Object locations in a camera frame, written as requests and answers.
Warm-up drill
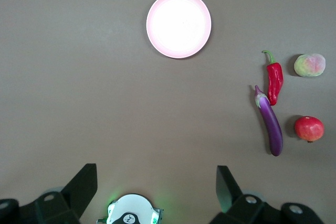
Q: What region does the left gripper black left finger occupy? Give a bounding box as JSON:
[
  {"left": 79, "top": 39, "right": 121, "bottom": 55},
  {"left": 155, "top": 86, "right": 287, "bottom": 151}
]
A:
[{"left": 0, "top": 163, "right": 98, "bottom": 224}]

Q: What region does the brown table cloth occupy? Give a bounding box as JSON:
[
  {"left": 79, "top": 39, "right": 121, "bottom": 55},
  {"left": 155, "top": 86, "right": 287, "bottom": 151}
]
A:
[{"left": 0, "top": 0, "right": 336, "bottom": 224}]

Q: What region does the pink green peach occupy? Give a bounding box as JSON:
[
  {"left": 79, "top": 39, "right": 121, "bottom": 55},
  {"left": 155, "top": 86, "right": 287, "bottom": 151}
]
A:
[{"left": 293, "top": 54, "right": 327, "bottom": 78}]

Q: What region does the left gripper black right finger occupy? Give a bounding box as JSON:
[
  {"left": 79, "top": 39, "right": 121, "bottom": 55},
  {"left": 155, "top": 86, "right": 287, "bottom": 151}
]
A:
[{"left": 209, "top": 165, "right": 328, "bottom": 224}]

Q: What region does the red apple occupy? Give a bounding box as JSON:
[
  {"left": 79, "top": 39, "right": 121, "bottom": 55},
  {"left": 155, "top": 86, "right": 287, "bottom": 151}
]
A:
[{"left": 293, "top": 115, "right": 325, "bottom": 144}]

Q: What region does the pink round plate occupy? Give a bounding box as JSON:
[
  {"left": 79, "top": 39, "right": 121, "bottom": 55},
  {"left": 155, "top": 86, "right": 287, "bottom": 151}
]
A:
[{"left": 146, "top": 0, "right": 212, "bottom": 59}]

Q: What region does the red chili pepper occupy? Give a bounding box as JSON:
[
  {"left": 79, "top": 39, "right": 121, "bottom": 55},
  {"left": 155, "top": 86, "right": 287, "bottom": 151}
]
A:
[{"left": 261, "top": 50, "right": 285, "bottom": 106}]

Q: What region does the purple eggplant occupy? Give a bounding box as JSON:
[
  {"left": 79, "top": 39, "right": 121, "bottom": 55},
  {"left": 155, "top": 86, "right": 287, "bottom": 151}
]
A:
[{"left": 254, "top": 84, "right": 284, "bottom": 157}]

